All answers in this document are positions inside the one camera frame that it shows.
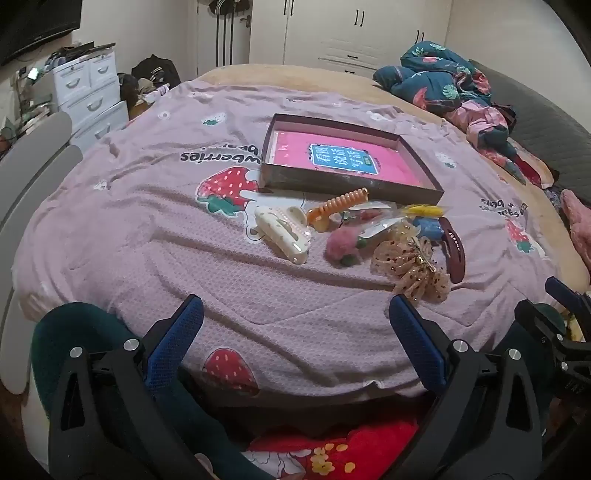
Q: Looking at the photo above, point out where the yellow hair clip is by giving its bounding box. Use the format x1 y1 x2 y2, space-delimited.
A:
399 204 446 219

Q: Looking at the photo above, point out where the black flat television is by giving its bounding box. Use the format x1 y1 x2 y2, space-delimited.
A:
0 0 84 65

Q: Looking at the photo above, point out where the black bag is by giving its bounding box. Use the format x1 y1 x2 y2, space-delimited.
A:
131 54 182 88

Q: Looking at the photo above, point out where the white drawer cabinet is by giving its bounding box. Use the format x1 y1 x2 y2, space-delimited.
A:
51 48 130 153

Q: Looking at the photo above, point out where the red patterned pillow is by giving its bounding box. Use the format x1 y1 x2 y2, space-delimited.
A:
512 152 555 190

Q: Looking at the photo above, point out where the white door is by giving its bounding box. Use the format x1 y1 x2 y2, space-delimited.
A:
196 0 252 77

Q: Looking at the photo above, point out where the pink plush cloth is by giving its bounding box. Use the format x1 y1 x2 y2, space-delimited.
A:
561 189 591 268

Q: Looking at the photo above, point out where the clear packet with pink clip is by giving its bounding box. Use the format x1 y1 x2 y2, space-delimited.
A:
344 203 398 225

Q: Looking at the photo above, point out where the maroon hair clip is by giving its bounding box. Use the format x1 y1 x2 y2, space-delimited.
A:
438 217 467 284

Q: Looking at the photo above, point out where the small blue box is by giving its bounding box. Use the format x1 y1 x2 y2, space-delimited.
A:
412 216 445 241

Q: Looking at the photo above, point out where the dark green clothing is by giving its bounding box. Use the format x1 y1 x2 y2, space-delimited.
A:
31 302 259 480

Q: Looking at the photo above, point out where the grey padded headboard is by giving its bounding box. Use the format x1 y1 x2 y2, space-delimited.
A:
468 60 591 204

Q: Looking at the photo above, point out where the pile of dark clothes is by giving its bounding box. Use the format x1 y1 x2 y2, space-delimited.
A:
117 73 160 121

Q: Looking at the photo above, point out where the pink fuzzy pom-pom hair tie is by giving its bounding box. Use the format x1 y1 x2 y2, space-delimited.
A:
325 226 365 268

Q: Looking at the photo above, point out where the white wardrobe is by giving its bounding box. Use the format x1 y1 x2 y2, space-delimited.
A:
249 0 453 79

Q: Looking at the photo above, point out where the beige dotted lace bow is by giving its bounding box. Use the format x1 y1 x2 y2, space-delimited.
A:
370 231 452 305

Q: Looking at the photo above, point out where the orange spiral hair tie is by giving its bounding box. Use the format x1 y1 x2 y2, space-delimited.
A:
307 188 370 229

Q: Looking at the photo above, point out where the grey chair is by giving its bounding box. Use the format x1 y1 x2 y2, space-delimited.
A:
0 111 84 393

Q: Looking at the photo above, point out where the dark striped cloth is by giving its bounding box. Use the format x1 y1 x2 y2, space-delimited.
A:
489 104 518 136

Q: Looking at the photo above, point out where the clear packet with hair clip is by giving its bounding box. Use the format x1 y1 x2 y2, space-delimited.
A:
358 218 414 250

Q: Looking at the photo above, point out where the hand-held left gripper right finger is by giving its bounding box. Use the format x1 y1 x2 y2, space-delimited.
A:
388 294 548 480

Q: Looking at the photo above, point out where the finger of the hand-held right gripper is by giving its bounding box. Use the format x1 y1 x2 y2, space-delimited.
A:
545 276 591 319
515 299 591 365

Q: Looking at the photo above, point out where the pink strawberry print blanket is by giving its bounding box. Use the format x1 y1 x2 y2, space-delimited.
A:
11 78 568 402

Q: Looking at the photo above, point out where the brown shallow cardboard box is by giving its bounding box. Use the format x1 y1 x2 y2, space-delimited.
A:
259 113 445 206

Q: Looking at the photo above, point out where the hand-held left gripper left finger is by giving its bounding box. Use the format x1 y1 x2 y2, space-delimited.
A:
48 294 218 480

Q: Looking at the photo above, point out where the teal and pink floral quilt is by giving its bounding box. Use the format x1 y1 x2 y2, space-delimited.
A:
372 41 527 185

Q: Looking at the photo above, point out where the bed with tan sheet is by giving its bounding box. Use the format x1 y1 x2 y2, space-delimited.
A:
196 64 591 278

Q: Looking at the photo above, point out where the cluttered shelf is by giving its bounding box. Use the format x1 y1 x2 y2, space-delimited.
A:
0 60 52 148

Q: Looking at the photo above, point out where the red floral cloth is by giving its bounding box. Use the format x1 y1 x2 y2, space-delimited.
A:
245 420 421 480

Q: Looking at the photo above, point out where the cream hair claw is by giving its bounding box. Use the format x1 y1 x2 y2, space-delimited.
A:
253 205 314 265

